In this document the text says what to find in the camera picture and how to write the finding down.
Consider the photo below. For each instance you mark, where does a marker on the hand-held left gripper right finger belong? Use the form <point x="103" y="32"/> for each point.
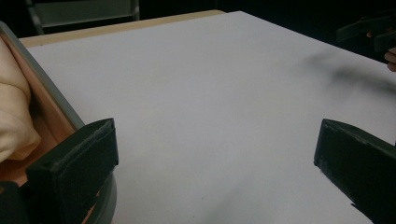
<point x="361" y="165"/>

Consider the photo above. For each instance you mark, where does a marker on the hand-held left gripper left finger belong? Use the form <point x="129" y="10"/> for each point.
<point x="71" y="168"/>

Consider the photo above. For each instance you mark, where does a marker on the cream baby pants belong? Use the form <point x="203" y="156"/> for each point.
<point x="12" y="109"/>

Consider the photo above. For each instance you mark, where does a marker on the pink basket with grey rim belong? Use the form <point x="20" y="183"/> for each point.
<point x="46" y="84"/>

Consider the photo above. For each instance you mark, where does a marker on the white metal stand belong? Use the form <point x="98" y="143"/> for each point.
<point x="87" y="12"/>

